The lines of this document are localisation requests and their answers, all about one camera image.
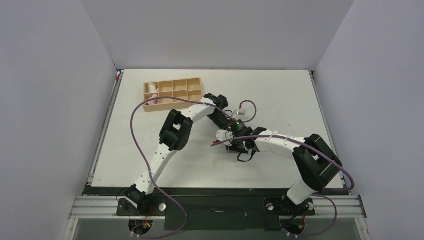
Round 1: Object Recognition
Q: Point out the wooden compartment tray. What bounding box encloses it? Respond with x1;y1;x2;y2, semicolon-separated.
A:
143;77;203;113

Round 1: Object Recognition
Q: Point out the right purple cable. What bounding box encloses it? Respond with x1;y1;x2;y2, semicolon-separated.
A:
210;134;355;239

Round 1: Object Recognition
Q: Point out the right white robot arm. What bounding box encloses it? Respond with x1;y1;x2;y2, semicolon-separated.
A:
227;121;343;214

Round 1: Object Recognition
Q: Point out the white rolled underwear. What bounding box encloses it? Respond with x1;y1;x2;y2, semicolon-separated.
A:
146;82;158;94

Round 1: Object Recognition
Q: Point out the pink rolled underwear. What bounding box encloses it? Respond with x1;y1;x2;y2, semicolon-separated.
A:
144;94;159;106

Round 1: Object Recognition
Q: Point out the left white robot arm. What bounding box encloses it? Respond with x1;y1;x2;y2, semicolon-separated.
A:
125;93;229;215

